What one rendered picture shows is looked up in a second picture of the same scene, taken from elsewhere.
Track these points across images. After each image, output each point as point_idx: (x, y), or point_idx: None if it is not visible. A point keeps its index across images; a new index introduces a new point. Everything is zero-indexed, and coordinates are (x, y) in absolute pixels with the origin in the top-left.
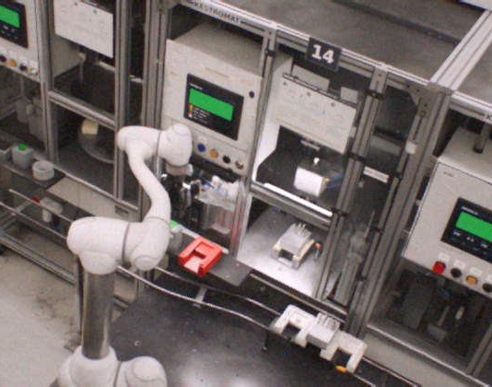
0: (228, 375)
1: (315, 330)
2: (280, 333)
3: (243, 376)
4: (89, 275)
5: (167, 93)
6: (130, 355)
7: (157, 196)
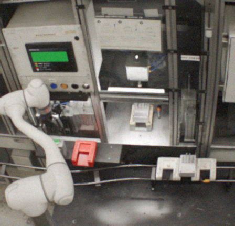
0: (139, 216)
1: (183, 168)
2: (161, 179)
3: (148, 212)
4: (33, 217)
5: (15, 62)
6: None
7: (45, 144)
